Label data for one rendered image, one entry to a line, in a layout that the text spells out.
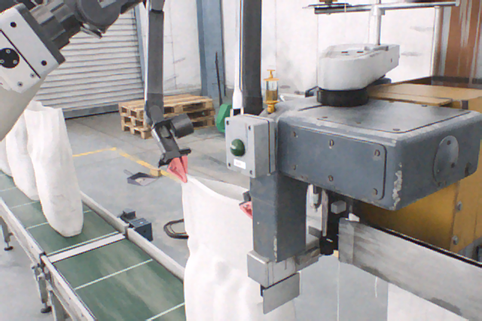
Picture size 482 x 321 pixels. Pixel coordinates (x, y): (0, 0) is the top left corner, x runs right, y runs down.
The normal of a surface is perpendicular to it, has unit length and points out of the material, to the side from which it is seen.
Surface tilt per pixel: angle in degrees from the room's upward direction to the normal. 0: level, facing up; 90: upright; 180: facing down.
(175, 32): 90
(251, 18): 78
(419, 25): 90
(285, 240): 90
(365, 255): 90
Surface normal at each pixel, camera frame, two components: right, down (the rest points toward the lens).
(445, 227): -0.78, 0.22
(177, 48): 0.62, 0.21
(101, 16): 0.47, 0.04
